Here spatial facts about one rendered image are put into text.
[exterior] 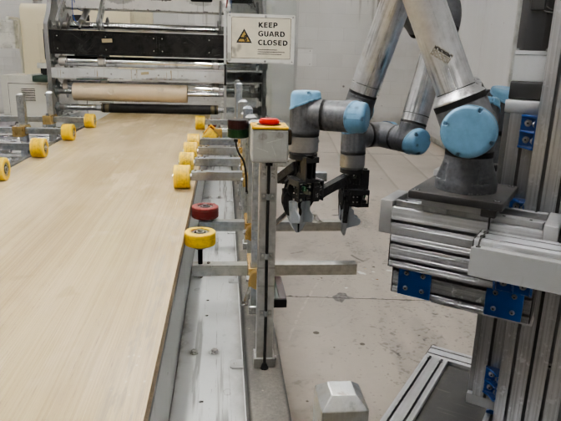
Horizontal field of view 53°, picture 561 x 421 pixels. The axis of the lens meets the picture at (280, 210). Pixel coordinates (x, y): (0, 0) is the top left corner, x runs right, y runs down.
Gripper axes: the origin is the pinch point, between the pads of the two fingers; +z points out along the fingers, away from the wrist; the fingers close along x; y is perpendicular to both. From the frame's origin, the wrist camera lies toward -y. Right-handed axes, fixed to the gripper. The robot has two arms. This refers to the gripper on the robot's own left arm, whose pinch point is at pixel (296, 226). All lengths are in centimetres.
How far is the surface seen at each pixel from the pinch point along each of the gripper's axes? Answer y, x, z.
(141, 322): 36, -49, 1
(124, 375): 52, -54, 1
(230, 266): -3.4, -17.1, 10.1
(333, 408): 96, -47, -20
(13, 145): -132, -65, -3
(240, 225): -25.9, -5.7, 6.7
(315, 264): 4.0, 3.8, 9.7
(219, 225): -27.9, -11.4, 6.4
